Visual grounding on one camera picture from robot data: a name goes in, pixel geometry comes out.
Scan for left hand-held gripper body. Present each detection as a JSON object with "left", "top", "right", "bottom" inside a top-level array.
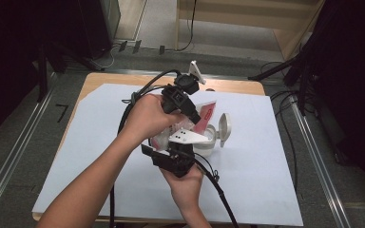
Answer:
[{"left": 161, "top": 60, "right": 207, "bottom": 115}]

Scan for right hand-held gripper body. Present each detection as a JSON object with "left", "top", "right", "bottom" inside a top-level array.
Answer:
[{"left": 151, "top": 126, "right": 211, "bottom": 179}]

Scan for pink printed plastic bag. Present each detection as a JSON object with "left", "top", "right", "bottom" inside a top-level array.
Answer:
[{"left": 149, "top": 100, "right": 218, "bottom": 152}]

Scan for clear jar with white lid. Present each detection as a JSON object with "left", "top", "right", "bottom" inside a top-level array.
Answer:
[{"left": 192, "top": 112, "right": 233, "bottom": 158}]

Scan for person's right hand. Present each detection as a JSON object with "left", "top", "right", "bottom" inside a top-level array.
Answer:
[{"left": 159, "top": 163, "right": 206, "bottom": 207}]

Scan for person's left hand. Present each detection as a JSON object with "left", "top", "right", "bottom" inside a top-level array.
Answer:
[{"left": 119, "top": 93, "right": 185, "bottom": 147}]

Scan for white paper sheet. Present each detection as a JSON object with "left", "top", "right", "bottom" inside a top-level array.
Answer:
[{"left": 31, "top": 83, "right": 305, "bottom": 228}]

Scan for light wooden cabinet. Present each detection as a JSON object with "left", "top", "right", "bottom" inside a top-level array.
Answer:
[{"left": 175, "top": 0, "right": 327, "bottom": 62}]

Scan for black cabinet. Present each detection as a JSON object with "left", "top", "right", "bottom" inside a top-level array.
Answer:
[{"left": 76, "top": 0, "right": 122, "bottom": 60}]

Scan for black stand with long leg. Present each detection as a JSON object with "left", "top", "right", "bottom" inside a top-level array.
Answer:
[{"left": 247, "top": 0, "right": 332, "bottom": 117}]

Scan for black stand with short legs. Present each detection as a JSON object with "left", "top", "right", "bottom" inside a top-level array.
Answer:
[{"left": 35, "top": 40, "right": 106, "bottom": 103}]

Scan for black curtain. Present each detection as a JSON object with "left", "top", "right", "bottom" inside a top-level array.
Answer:
[
  {"left": 312, "top": 0, "right": 365, "bottom": 193},
  {"left": 0, "top": 0, "right": 88, "bottom": 147}
]

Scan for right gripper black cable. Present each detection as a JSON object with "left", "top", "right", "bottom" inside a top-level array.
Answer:
[{"left": 192, "top": 151, "right": 240, "bottom": 228}]

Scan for thin black hanging cable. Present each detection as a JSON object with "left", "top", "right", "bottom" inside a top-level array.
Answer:
[{"left": 174, "top": 0, "right": 198, "bottom": 52}]

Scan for thin white floor cable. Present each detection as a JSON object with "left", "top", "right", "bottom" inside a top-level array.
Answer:
[{"left": 90, "top": 47, "right": 116, "bottom": 69}]

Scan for black floor cables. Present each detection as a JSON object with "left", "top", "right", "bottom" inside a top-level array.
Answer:
[{"left": 259, "top": 61, "right": 299, "bottom": 193}]

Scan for metal floor rail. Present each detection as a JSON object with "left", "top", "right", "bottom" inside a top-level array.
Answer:
[
  {"left": 0, "top": 71, "right": 59, "bottom": 220},
  {"left": 288, "top": 94, "right": 352, "bottom": 228}
]

